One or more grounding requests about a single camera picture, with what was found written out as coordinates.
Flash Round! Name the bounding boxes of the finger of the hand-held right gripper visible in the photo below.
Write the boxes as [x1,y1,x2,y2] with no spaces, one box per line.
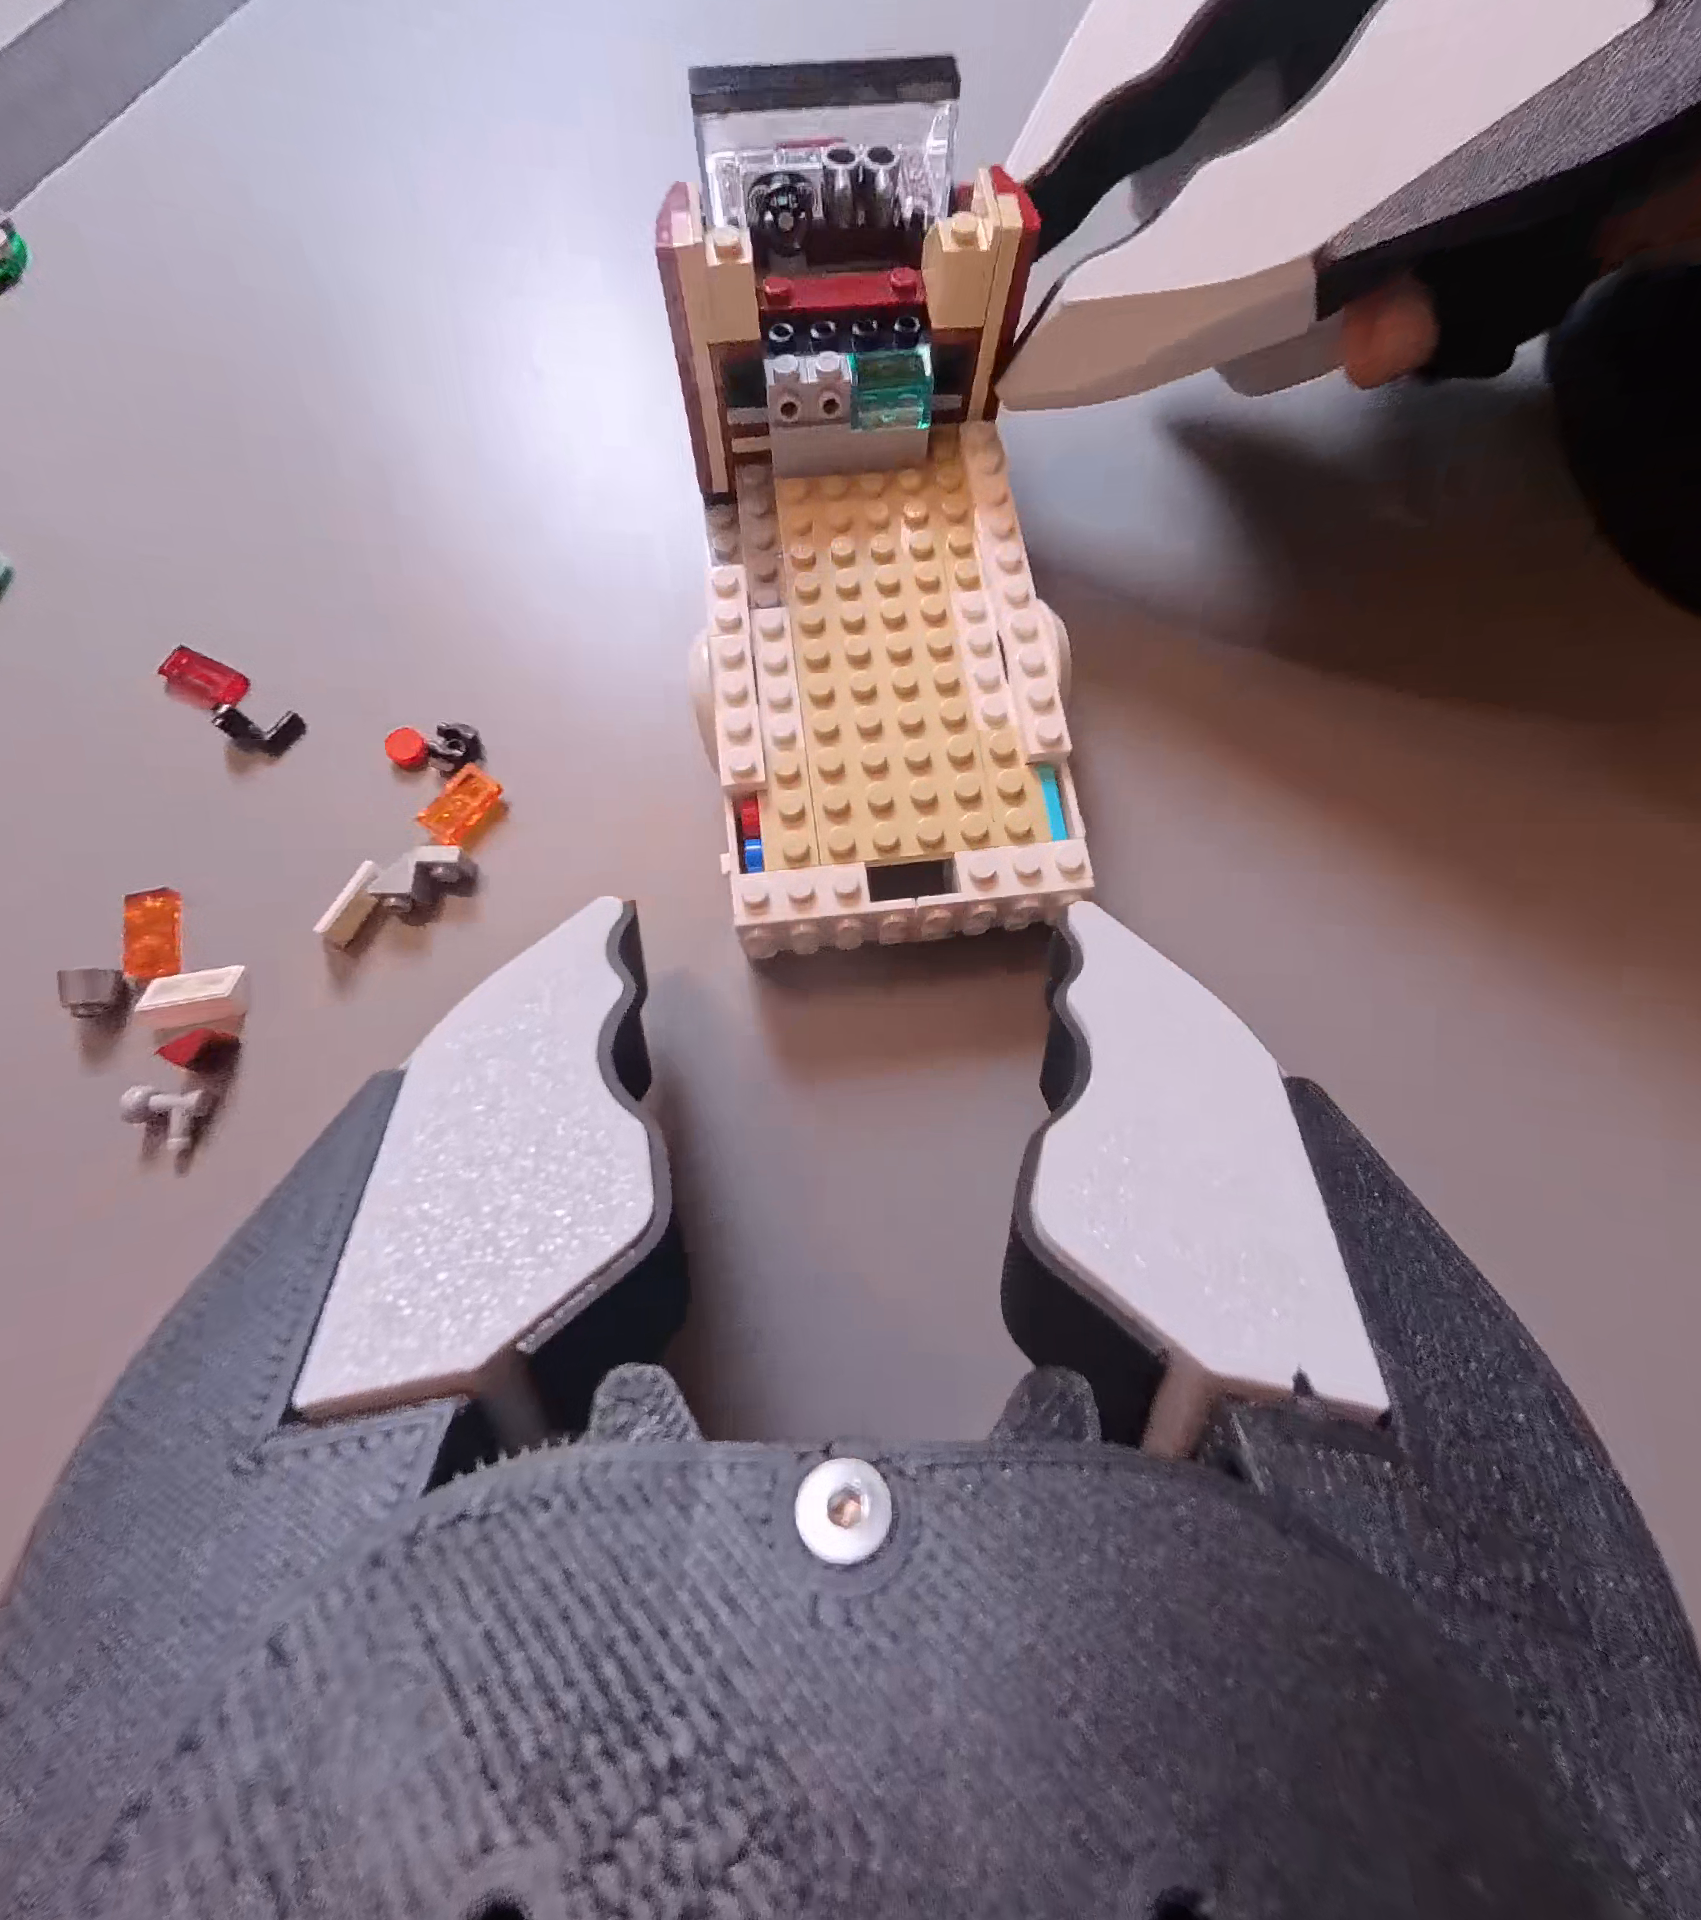
[1002,0,1393,198]
[993,0,1668,418]

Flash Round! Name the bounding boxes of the grey tap brick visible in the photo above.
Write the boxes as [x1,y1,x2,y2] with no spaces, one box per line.
[118,1082,218,1154]

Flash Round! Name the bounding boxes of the transparent teal brick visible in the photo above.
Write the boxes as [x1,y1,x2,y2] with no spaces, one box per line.
[851,348,937,440]

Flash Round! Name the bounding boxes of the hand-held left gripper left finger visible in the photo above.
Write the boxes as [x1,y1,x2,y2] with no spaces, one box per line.
[285,894,690,1450]

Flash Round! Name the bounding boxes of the transparent red brick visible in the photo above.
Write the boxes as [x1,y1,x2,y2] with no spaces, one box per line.
[156,644,252,714]

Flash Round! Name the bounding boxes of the grey desk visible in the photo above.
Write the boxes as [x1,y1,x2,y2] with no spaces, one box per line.
[0,0,1701,1502]

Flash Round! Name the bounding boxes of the toy brick camper van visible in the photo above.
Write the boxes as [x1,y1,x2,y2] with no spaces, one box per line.
[654,56,1096,966]

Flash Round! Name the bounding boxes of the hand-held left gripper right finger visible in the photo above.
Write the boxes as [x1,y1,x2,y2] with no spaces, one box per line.
[1000,899,1393,1464]

